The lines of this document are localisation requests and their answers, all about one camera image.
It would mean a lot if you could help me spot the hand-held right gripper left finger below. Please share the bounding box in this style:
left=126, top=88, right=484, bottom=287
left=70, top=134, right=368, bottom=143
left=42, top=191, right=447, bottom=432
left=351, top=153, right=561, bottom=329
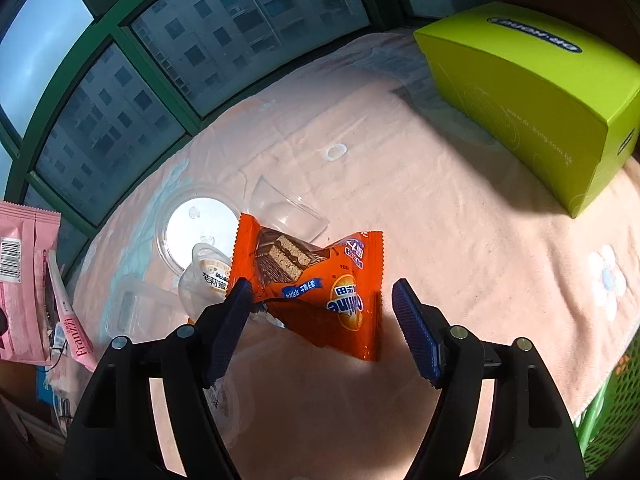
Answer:
left=60, top=277, right=256, bottom=480

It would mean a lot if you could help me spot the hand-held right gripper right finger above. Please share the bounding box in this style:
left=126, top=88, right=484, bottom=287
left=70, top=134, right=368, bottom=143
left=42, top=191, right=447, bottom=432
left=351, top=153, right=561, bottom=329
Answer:
left=391, top=277, right=586, bottom=480

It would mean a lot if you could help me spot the orange snack wrapper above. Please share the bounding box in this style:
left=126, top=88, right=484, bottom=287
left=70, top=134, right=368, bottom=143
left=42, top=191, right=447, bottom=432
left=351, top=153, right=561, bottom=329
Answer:
left=231, top=212, right=385, bottom=362

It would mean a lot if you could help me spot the green plastic basket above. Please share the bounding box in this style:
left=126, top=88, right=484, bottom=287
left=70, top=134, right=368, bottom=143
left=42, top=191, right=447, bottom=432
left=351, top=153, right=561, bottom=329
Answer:
left=575, top=340, right=640, bottom=480

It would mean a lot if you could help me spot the clear jelly cup white label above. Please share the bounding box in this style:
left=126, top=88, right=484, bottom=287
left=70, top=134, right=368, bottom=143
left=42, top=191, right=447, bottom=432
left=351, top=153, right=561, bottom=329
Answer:
left=205, top=310, right=286, bottom=451
left=178, top=242, right=236, bottom=318

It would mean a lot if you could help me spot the clear plastic tray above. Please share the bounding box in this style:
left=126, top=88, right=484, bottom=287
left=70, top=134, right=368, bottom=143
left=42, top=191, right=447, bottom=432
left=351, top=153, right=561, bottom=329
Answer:
left=105, top=275, right=186, bottom=341

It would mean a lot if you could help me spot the clear round plastic container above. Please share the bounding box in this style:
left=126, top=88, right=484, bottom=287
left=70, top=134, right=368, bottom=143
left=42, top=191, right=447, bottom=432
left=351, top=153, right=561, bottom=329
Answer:
left=154, top=185, right=241, bottom=277

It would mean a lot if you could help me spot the pink printed blanket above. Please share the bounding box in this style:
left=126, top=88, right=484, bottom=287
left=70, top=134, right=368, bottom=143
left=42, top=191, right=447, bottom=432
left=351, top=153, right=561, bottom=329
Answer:
left=65, top=25, right=640, bottom=480

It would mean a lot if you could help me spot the clear plastic cup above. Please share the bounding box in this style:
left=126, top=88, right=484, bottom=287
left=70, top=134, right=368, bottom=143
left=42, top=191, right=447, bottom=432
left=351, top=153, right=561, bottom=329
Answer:
left=248, top=174, right=331, bottom=243

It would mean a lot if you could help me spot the narrow pink snack packet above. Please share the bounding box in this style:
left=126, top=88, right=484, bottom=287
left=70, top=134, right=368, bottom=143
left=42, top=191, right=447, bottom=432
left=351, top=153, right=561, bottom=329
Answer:
left=47, top=250, right=96, bottom=372

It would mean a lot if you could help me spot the large pink snack packet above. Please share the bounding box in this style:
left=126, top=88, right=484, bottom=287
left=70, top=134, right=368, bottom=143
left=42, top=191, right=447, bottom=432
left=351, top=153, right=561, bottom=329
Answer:
left=0, top=201, right=62, bottom=363

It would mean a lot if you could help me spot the green cardboard box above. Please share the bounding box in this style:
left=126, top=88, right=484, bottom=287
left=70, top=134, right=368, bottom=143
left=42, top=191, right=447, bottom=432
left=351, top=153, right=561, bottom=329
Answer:
left=414, top=1, right=640, bottom=219

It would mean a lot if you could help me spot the green window frame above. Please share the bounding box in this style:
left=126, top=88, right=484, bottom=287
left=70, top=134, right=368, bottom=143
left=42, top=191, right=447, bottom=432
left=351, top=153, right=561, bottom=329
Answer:
left=0, top=0, right=401, bottom=241

